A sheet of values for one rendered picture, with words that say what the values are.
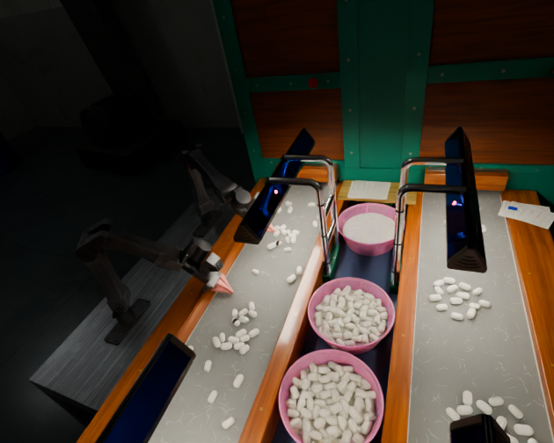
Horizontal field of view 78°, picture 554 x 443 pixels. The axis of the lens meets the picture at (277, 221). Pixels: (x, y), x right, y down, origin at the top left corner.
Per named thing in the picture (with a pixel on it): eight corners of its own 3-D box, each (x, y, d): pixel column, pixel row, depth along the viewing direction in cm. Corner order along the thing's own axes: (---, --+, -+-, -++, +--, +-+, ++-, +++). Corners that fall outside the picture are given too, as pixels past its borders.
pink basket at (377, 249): (360, 271, 132) (360, 253, 126) (326, 233, 152) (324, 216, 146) (418, 245, 137) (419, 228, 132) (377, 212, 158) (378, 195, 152)
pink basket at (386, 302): (315, 369, 104) (311, 352, 98) (307, 300, 125) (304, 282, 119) (404, 359, 102) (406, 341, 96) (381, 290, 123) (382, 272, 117)
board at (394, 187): (337, 199, 155) (337, 197, 155) (344, 181, 166) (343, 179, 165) (415, 205, 143) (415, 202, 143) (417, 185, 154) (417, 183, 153)
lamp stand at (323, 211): (283, 277, 136) (262, 181, 109) (298, 243, 150) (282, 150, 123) (331, 284, 129) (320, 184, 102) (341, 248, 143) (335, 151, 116)
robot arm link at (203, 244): (211, 239, 123) (179, 227, 117) (212, 255, 116) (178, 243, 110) (195, 261, 127) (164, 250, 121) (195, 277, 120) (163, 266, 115)
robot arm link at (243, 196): (257, 196, 129) (238, 170, 129) (239, 207, 125) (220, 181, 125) (249, 206, 139) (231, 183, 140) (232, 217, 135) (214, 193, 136)
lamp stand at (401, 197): (389, 294, 121) (395, 187, 94) (394, 254, 136) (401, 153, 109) (448, 302, 115) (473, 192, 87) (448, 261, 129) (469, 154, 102)
